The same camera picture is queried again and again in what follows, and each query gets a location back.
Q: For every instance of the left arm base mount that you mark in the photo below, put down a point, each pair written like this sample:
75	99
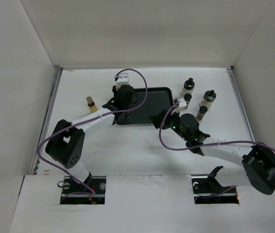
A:
73	193

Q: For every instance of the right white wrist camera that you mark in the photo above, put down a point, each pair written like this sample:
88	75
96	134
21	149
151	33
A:
181	104

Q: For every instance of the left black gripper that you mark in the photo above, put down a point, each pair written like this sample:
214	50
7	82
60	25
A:
114	91

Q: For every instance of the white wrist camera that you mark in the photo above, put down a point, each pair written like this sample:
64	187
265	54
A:
181	104
121	79

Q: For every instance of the white jar black knob lid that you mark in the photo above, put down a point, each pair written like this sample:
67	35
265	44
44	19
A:
188	87

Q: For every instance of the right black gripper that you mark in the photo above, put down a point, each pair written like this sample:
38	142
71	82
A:
156	119

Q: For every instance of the small yellow label sauce bottle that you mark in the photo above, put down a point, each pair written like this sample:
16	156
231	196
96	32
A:
91	104

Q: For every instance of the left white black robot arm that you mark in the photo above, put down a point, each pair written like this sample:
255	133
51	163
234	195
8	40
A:
67	144

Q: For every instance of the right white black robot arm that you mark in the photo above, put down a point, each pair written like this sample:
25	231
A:
255	161

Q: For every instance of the black plastic tray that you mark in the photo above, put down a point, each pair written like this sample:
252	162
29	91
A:
158	99

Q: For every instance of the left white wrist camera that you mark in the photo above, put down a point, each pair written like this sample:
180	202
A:
121	79

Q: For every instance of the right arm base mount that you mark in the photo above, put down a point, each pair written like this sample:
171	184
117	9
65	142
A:
207	190

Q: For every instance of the small brown spice jar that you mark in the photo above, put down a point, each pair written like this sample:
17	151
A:
187	98

